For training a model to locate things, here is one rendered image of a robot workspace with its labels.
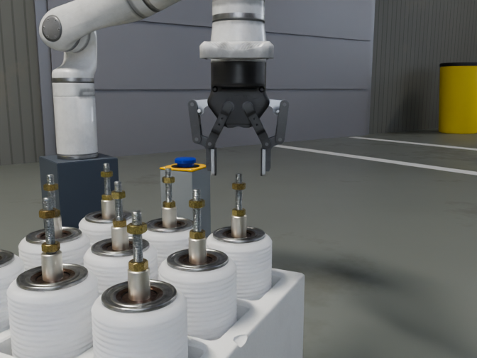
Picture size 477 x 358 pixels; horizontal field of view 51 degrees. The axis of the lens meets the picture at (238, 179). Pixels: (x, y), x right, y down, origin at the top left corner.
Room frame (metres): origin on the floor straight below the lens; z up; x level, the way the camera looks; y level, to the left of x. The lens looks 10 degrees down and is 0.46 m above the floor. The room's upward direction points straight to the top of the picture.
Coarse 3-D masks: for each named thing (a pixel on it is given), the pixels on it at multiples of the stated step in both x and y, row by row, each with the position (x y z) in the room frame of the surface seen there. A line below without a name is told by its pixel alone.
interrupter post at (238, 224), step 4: (232, 216) 0.68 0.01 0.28; (236, 216) 0.68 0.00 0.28; (240, 216) 0.68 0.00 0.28; (244, 216) 0.68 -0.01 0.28; (232, 220) 0.68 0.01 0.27; (236, 220) 0.68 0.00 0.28; (240, 220) 0.68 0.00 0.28; (244, 220) 0.68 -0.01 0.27; (232, 224) 0.68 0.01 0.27; (236, 224) 0.68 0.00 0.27; (240, 224) 0.68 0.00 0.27; (244, 224) 0.68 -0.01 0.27; (232, 228) 0.68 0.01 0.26; (236, 228) 0.68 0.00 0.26; (240, 228) 0.68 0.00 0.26; (244, 228) 0.68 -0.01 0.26; (232, 232) 0.68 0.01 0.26; (236, 232) 0.68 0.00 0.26; (240, 232) 0.68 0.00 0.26; (244, 232) 0.68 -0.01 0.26; (232, 236) 0.68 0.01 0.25; (236, 236) 0.68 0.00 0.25; (240, 236) 0.68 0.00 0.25; (244, 236) 0.68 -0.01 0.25
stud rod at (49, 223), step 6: (48, 198) 0.52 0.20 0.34; (48, 204) 0.52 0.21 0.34; (48, 222) 0.52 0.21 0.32; (48, 228) 0.52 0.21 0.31; (54, 228) 0.53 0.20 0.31; (48, 234) 0.52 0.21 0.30; (54, 234) 0.52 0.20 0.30; (48, 240) 0.52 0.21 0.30; (54, 240) 0.53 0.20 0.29; (54, 252) 0.52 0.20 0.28
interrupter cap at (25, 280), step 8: (64, 264) 0.56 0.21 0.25; (72, 264) 0.56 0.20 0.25; (24, 272) 0.53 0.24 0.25; (32, 272) 0.54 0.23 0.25; (40, 272) 0.54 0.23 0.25; (64, 272) 0.54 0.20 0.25; (72, 272) 0.54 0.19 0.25; (80, 272) 0.54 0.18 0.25; (16, 280) 0.51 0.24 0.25; (24, 280) 0.51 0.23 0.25; (32, 280) 0.51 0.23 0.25; (40, 280) 0.52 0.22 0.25; (64, 280) 0.51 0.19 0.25; (72, 280) 0.51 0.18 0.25; (80, 280) 0.51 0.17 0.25; (24, 288) 0.49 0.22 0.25; (32, 288) 0.49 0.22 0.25; (40, 288) 0.49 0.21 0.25; (48, 288) 0.49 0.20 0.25; (56, 288) 0.49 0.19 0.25
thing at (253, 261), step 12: (216, 240) 0.66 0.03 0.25; (264, 240) 0.67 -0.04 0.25; (228, 252) 0.64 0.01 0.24; (240, 252) 0.64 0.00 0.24; (252, 252) 0.64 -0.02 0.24; (264, 252) 0.66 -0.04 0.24; (240, 264) 0.64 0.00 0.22; (252, 264) 0.64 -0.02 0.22; (264, 264) 0.66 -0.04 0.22; (240, 276) 0.64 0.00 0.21; (252, 276) 0.64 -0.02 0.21; (264, 276) 0.66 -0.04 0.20; (240, 288) 0.64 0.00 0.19; (252, 288) 0.65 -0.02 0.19; (264, 288) 0.66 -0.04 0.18
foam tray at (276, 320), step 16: (272, 272) 0.73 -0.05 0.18; (288, 272) 0.73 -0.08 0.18; (272, 288) 0.66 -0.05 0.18; (288, 288) 0.66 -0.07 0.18; (304, 288) 0.72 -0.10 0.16; (240, 304) 0.61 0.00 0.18; (256, 304) 0.61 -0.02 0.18; (272, 304) 0.61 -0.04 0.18; (288, 304) 0.66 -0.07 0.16; (240, 320) 0.57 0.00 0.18; (256, 320) 0.57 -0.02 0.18; (272, 320) 0.60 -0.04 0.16; (288, 320) 0.66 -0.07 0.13; (0, 336) 0.53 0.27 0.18; (224, 336) 0.53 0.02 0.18; (240, 336) 0.53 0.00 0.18; (256, 336) 0.55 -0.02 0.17; (272, 336) 0.60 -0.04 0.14; (288, 336) 0.66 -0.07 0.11; (0, 352) 0.49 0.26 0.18; (192, 352) 0.51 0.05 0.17; (208, 352) 0.49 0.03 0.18; (224, 352) 0.49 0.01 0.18; (240, 352) 0.51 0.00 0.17; (256, 352) 0.55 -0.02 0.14; (272, 352) 0.60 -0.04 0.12; (288, 352) 0.66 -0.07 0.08
